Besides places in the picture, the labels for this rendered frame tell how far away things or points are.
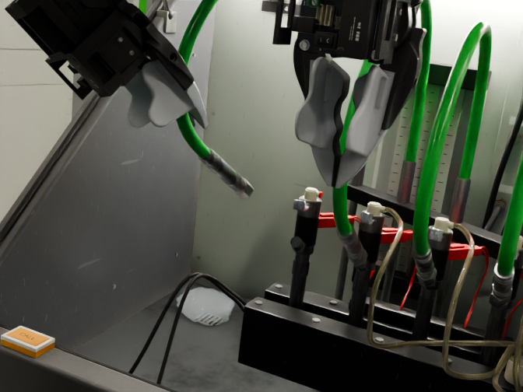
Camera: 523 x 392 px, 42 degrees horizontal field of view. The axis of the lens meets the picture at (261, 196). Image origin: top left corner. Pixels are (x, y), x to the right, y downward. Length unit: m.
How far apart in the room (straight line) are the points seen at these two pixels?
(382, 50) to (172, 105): 0.31
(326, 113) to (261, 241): 0.72
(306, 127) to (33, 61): 3.35
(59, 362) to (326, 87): 0.44
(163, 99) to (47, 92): 3.18
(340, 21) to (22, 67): 3.35
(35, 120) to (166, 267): 2.69
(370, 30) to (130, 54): 0.30
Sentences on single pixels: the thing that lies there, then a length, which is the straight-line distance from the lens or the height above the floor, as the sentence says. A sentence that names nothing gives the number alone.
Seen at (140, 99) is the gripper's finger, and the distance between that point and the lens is 0.72.
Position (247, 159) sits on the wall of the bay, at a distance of 1.18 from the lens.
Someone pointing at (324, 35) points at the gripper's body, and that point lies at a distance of 0.44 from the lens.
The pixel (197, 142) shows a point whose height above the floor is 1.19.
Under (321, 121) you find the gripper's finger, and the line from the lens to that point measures 0.50.
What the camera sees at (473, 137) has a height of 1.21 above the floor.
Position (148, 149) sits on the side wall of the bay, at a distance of 1.07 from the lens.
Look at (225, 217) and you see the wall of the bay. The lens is 1.22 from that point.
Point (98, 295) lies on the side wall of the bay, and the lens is 1.06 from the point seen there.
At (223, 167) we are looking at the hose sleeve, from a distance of 0.77.
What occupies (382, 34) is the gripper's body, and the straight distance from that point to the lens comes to 0.42.
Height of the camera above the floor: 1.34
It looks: 16 degrees down
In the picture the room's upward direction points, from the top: 7 degrees clockwise
